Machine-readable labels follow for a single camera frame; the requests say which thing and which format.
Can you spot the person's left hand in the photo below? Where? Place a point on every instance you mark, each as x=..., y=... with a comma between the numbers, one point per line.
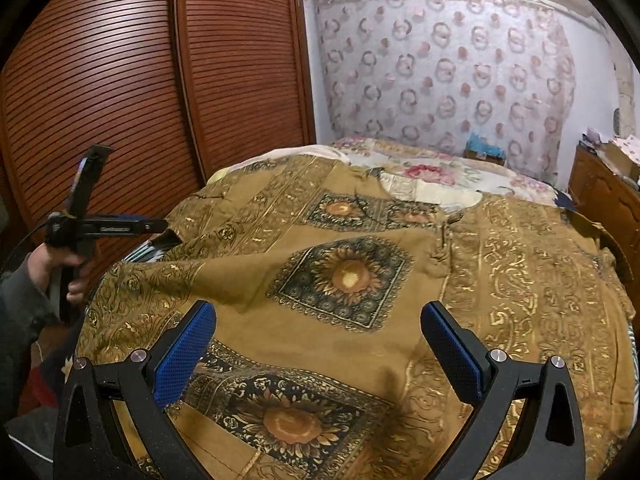
x=44, y=260

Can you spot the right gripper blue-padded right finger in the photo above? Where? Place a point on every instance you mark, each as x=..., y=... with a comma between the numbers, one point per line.
x=547, y=443

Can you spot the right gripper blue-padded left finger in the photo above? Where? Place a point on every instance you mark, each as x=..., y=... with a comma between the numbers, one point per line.
x=90, y=442

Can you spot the teal item on box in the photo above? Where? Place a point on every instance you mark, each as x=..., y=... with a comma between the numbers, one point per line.
x=480, y=149

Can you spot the wooden sideboard cabinet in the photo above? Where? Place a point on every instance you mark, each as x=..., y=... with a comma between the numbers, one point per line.
x=602, y=197

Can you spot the floral bed quilt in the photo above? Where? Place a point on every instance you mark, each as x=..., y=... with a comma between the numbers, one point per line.
x=417, y=174

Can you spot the left forearm dark sleeve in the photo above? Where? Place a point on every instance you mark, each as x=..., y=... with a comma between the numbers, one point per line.
x=25, y=310

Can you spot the golden brown patterned garment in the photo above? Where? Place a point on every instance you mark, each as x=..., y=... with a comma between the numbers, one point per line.
x=318, y=272

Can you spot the wooden louvered wardrobe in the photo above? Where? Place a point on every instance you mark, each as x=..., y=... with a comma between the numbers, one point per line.
x=177, y=89

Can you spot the pink ring patterned curtain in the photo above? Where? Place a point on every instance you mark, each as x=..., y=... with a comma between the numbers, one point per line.
x=438, y=73

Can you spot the cardboard box on cabinet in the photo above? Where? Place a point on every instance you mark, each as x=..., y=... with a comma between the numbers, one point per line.
x=621, y=155

